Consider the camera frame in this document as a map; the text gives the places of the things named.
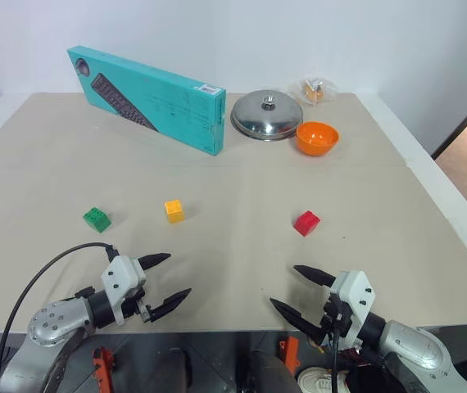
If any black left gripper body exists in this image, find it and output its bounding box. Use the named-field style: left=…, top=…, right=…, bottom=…
left=120, top=287, right=156, bottom=324

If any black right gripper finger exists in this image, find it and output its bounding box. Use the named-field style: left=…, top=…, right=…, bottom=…
left=292, top=264, right=338, bottom=289
left=270, top=297, right=326, bottom=347

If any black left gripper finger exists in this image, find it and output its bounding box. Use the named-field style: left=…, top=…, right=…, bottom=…
left=138, top=252, right=172, bottom=270
left=147, top=287, right=193, bottom=324

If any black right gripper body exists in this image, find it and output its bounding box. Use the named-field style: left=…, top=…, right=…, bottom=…
left=320, top=292, right=354, bottom=349

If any orange clamp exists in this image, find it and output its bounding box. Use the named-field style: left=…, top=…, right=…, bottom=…
left=278, top=335, right=302, bottom=377
left=90, top=346, right=116, bottom=393

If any yellow toy block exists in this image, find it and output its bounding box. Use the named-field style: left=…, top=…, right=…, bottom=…
left=164, top=199, right=185, bottom=224

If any red toy block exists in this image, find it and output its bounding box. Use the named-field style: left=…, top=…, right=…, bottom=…
left=292, top=210, right=321, bottom=237

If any dark rounded shape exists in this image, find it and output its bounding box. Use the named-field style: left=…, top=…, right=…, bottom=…
left=237, top=347, right=296, bottom=393

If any white sneaker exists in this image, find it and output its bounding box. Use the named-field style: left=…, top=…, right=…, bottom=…
left=297, top=365, right=351, bottom=393

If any green toy block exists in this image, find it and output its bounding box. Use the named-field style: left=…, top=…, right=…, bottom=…
left=82, top=206, right=112, bottom=234

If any beige table cloth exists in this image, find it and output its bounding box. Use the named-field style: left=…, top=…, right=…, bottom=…
left=0, top=92, right=467, bottom=333

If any orange plastic bowl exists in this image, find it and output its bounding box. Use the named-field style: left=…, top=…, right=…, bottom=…
left=296, top=121, right=340, bottom=157

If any teal keyboard box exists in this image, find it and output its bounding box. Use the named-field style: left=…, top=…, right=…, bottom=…
left=66, top=45, right=227, bottom=157

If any stainless steel pot lid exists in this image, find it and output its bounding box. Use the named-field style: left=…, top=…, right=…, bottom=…
left=229, top=89, right=304, bottom=142

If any clear plastic bag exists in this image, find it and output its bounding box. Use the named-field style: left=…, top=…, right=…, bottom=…
left=286, top=77, right=339, bottom=106

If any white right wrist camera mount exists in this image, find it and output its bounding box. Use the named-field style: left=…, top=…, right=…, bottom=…
left=330, top=269, right=377, bottom=347

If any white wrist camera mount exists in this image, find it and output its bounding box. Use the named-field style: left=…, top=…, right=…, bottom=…
left=330, top=269, right=377, bottom=347
left=101, top=255, right=147, bottom=326

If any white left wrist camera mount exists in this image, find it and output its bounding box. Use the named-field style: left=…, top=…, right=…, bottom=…
left=101, top=255, right=147, bottom=326

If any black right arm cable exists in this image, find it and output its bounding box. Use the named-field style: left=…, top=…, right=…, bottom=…
left=328, top=300, right=343, bottom=393

